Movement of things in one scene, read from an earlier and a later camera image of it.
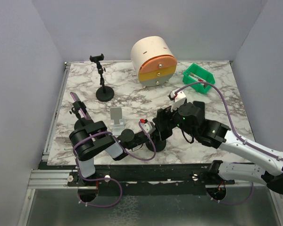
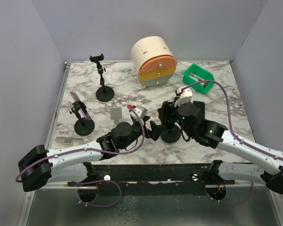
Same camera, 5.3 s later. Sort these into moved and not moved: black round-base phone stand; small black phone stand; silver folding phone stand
Moved: black round-base phone stand
Not moved: small black phone stand; silver folding phone stand
